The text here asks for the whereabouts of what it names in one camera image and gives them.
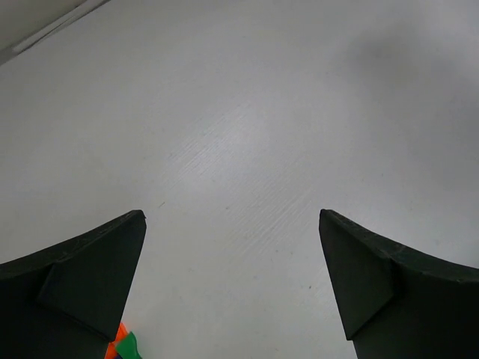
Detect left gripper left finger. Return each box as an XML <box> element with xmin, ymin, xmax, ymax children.
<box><xmin>1</xmin><ymin>209</ymin><xmax>147</xmax><ymax>358</ymax></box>

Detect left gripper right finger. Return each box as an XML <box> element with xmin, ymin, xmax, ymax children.
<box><xmin>319</xmin><ymin>209</ymin><xmax>478</xmax><ymax>358</ymax></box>

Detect green slope lego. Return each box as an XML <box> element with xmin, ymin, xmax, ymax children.
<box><xmin>115</xmin><ymin>332</ymin><xmax>142</xmax><ymax>359</ymax></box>

